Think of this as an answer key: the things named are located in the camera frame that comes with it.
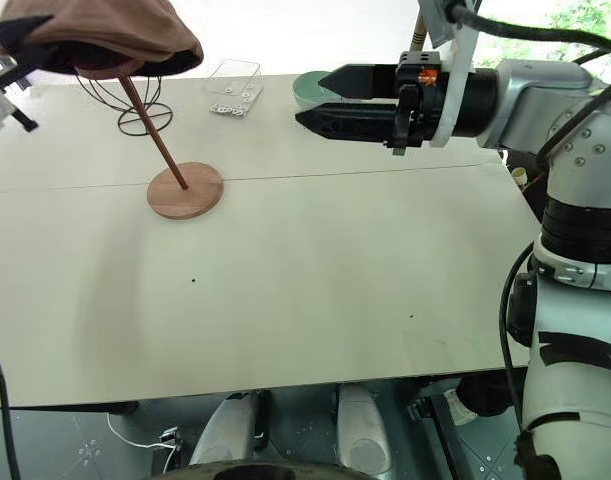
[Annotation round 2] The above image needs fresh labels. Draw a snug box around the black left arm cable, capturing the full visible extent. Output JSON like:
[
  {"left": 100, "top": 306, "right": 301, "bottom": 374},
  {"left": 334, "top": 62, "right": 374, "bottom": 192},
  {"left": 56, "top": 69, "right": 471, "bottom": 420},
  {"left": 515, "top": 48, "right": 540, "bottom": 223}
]
[{"left": 0, "top": 324, "right": 22, "bottom": 480}]

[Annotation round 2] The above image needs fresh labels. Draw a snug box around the black left wrist strap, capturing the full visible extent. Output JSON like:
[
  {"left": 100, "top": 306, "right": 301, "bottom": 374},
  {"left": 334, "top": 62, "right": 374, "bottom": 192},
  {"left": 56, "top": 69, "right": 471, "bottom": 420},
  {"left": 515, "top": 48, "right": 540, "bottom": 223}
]
[{"left": 0, "top": 63, "right": 39, "bottom": 133}]

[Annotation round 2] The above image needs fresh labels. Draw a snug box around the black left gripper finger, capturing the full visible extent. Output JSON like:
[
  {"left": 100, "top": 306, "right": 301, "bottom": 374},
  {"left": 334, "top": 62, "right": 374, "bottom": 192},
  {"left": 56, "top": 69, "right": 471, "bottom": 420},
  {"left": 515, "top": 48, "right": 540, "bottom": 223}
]
[{"left": 0, "top": 14, "right": 54, "bottom": 52}]

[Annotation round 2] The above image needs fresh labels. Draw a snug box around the black and white cylinder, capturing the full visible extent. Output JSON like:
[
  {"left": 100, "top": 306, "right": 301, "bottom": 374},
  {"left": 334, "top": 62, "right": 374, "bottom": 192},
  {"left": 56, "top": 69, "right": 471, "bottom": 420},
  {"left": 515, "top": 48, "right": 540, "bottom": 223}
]
[{"left": 443, "top": 372, "right": 512, "bottom": 427}]

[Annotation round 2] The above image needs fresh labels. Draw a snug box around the wooden hat stand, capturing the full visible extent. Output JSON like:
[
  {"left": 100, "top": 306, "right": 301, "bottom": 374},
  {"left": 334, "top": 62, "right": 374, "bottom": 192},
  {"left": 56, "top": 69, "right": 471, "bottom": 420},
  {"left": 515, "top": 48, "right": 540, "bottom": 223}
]
[{"left": 118, "top": 74, "right": 225, "bottom": 222}]

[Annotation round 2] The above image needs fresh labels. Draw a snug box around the black wire stand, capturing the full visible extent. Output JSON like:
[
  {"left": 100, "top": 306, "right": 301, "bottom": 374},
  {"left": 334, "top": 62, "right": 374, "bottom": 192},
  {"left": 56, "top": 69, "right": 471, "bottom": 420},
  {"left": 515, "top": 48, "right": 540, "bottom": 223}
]
[{"left": 74, "top": 73, "right": 174, "bottom": 138}]

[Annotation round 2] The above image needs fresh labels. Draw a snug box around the thin white cable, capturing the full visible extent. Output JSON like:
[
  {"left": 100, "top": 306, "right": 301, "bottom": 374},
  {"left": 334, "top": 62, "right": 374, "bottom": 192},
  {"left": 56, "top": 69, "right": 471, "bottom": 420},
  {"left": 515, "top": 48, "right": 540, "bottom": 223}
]
[{"left": 106, "top": 411, "right": 182, "bottom": 470}]

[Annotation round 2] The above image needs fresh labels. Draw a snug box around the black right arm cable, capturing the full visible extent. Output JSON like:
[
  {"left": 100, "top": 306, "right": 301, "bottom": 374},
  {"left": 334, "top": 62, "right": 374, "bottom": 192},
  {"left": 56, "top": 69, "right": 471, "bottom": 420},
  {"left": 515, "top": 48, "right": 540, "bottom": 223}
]
[{"left": 446, "top": 0, "right": 611, "bottom": 437}]

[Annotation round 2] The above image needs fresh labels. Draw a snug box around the brown cap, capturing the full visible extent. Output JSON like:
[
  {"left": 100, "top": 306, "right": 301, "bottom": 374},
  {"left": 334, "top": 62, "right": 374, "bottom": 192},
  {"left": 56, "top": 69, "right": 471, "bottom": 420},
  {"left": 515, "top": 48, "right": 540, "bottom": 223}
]
[{"left": 0, "top": 0, "right": 205, "bottom": 80}]

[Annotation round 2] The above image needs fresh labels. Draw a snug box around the white rounded shell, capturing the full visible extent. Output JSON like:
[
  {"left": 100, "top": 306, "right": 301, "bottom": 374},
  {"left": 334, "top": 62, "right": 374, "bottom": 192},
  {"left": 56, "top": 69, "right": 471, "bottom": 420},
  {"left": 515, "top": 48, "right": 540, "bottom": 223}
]
[
  {"left": 336, "top": 383, "right": 392, "bottom": 474},
  {"left": 188, "top": 391, "right": 272, "bottom": 467}
]

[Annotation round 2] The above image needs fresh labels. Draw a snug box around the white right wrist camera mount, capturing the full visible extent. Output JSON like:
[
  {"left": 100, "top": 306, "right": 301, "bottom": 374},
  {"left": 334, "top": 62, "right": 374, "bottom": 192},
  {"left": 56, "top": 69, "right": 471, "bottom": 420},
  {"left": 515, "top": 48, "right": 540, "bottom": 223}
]
[{"left": 416, "top": 0, "right": 480, "bottom": 149}]

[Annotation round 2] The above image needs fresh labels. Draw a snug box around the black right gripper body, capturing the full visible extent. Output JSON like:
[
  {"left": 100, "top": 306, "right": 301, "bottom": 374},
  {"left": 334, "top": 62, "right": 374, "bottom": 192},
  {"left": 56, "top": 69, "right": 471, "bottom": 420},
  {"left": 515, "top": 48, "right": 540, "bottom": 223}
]
[{"left": 384, "top": 50, "right": 444, "bottom": 151}]

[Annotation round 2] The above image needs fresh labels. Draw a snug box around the clear plastic box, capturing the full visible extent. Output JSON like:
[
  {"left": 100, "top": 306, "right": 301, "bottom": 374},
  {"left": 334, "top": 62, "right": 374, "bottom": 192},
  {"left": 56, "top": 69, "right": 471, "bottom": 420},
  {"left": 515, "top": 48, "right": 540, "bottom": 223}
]
[{"left": 207, "top": 59, "right": 264, "bottom": 104}]

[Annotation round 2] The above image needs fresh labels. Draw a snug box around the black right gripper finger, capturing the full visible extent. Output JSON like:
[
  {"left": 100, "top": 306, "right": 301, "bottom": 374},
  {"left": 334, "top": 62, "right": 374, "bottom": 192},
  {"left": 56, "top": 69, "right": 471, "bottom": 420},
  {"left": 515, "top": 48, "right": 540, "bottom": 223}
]
[
  {"left": 316, "top": 63, "right": 401, "bottom": 100},
  {"left": 294, "top": 101, "right": 399, "bottom": 147}
]

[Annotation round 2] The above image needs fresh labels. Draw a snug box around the dark rounded shape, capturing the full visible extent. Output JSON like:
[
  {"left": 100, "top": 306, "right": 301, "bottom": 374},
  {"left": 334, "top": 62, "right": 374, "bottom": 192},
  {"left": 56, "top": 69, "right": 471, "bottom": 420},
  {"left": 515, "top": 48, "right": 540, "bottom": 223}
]
[{"left": 157, "top": 461, "right": 349, "bottom": 480}]

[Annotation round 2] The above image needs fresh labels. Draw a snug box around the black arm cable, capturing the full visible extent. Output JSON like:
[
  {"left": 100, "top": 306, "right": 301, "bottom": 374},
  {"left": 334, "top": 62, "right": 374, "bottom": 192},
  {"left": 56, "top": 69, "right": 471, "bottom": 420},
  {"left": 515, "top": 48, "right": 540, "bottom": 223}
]
[
  {"left": 0, "top": 324, "right": 22, "bottom": 480},
  {"left": 446, "top": 0, "right": 611, "bottom": 437}
]

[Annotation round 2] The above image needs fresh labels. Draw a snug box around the green round container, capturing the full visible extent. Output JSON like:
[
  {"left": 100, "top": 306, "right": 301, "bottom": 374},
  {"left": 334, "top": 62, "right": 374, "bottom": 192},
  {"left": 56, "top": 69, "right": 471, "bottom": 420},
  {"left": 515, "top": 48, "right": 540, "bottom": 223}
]
[{"left": 291, "top": 69, "right": 349, "bottom": 109}]

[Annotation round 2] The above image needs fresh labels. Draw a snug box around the small metal washers cluster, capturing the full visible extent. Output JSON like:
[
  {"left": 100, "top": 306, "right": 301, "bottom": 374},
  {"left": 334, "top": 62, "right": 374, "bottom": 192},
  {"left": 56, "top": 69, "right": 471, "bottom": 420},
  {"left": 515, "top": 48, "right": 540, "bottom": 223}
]
[{"left": 208, "top": 101, "right": 247, "bottom": 119}]

